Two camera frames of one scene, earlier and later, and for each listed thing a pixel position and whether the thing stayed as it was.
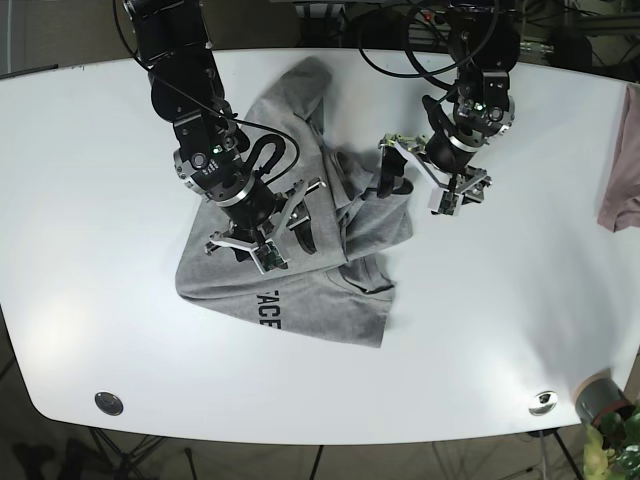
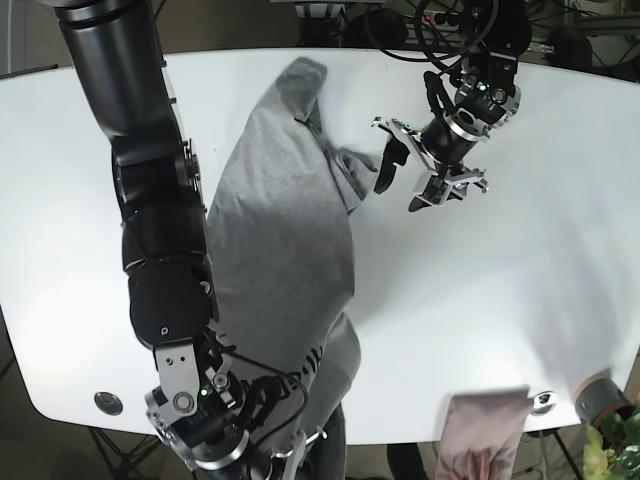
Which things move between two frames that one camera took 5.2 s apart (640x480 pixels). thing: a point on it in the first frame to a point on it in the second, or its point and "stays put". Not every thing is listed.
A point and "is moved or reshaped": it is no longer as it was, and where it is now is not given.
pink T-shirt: [621, 207] to [492, 421]
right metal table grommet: [543, 402] stays put
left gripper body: [249, 203] to [207, 418]
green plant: [612, 447] stays put
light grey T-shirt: [335, 210] is moved or reshaped
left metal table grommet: [109, 403] stays put
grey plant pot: [599, 394] stays put
